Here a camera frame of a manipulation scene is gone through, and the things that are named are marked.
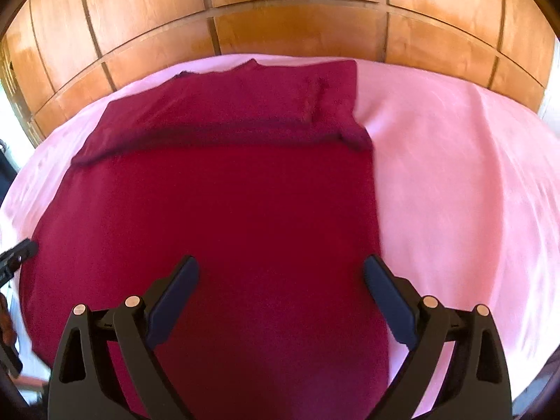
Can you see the pink blanket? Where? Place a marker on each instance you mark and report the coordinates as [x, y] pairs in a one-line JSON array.
[[459, 192]]

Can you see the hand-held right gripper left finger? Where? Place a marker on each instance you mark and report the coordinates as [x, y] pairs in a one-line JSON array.
[[168, 310]]

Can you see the wooden wardrobe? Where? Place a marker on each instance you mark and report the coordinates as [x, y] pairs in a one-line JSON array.
[[284, 22]]

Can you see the person's left hand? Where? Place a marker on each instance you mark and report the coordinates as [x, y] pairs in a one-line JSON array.
[[6, 319]]

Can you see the dark red sweater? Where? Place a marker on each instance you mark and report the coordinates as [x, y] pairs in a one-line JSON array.
[[240, 210]]

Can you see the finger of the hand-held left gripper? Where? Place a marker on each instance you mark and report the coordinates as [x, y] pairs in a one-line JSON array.
[[17, 254]]

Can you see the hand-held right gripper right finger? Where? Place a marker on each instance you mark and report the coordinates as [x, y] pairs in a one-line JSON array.
[[391, 306]]

